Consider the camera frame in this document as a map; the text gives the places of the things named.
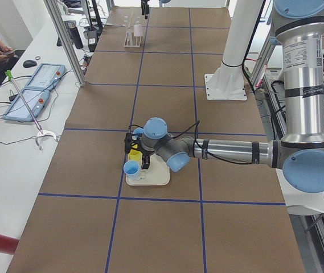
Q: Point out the white wire cup rack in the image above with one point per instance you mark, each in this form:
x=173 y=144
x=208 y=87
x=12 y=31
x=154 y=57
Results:
x=130 y=40

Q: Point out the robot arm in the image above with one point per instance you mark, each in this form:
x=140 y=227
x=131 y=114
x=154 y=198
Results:
x=161 y=2
x=298 y=26

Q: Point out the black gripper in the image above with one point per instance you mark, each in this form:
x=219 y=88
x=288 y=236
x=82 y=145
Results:
x=144 y=6
x=146 y=156

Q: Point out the upper blue teach pendant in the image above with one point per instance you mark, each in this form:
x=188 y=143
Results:
x=46 y=76

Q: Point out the pink plastic cup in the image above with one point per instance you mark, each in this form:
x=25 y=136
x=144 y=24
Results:
x=138 y=30

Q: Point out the black water bottle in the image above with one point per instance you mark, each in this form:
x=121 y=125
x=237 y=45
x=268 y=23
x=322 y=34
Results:
x=75 y=35

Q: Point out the reacher grabber tool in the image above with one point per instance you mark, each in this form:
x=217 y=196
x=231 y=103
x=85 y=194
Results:
x=42 y=132

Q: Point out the yellow plastic cup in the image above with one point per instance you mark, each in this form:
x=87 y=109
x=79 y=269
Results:
x=135 y=155

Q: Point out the aluminium frame post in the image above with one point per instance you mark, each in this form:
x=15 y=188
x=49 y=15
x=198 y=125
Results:
x=54 y=12

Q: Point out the cream plastic tray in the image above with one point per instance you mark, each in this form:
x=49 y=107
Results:
x=157 y=174

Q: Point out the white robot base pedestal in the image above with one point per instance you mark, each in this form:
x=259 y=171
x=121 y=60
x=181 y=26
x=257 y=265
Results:
x=227 y=83

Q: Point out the black computer mouse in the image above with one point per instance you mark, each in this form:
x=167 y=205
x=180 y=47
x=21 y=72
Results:
x=29 y=63

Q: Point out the light blue plastic cup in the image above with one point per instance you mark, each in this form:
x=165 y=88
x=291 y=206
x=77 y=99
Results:
x=131 y=169

